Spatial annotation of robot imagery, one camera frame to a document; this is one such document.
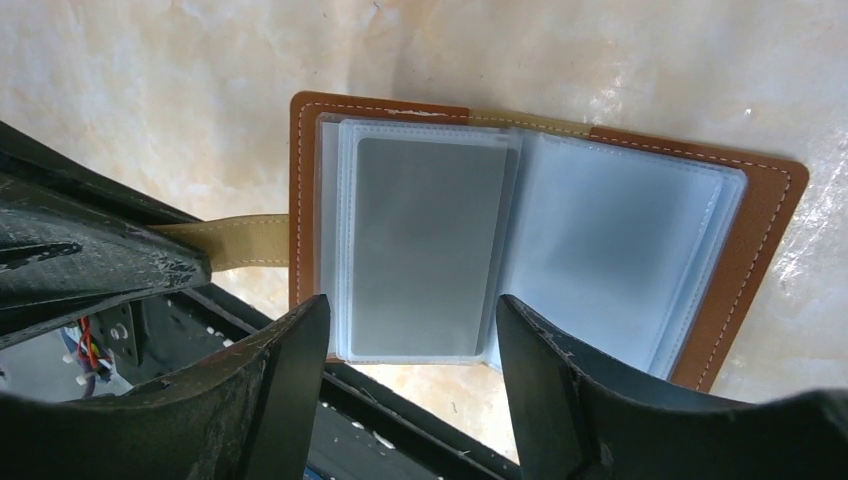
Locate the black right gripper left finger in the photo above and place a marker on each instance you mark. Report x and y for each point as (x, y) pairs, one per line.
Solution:
(244, 412)

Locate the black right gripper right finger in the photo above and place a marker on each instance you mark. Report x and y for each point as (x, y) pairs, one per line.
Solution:
(578, 413)

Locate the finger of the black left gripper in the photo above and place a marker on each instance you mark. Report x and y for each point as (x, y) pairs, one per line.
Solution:
(74, 242)

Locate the silver grey credit card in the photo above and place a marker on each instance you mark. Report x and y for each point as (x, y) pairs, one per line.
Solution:
(424, 224)

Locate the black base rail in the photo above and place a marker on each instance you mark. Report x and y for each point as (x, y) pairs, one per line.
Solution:
(362, 429)

